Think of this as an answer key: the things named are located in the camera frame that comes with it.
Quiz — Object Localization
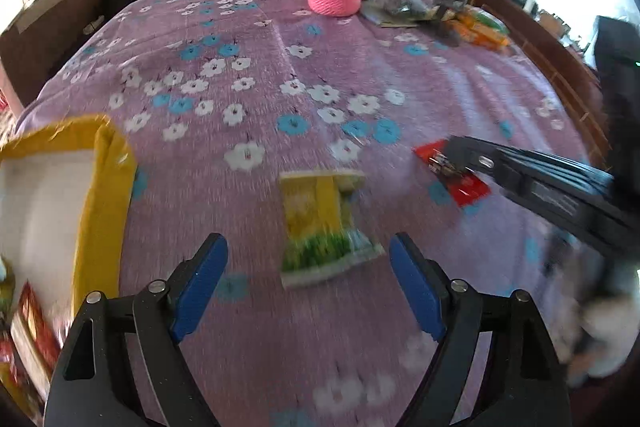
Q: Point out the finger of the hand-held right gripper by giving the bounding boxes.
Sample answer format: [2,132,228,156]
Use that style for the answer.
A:
[444,136,615,194]

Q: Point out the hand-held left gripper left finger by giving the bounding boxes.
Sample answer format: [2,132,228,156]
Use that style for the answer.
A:
[44,233,229,427]

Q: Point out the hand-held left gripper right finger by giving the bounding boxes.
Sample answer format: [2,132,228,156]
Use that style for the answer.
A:
[389,232,571,427]

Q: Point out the yellow-rimmed white tray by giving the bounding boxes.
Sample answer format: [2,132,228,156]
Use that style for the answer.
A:
[0,114,138,413]

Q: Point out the yellow and green snack packet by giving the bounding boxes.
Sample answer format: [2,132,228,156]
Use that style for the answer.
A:
[277,169,386,290]

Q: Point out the person's right hand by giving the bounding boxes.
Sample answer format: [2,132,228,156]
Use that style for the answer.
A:
[565,289,636,388]

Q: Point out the wooden bench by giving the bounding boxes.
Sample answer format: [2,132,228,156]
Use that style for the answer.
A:
[470,0,608,168]

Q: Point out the orange and green snack packets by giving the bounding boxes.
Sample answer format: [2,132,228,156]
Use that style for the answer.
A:
[445,4,511,52]

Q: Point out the red and cream snack packet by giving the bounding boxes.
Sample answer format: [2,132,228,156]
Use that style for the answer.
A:
[10,282,63,383]

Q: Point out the purple floral bedsheet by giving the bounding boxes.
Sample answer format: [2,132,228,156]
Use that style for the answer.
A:
[10,0,616,427]

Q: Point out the brown cardboard box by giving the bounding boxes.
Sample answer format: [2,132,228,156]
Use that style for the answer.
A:
[0,0,108,108]

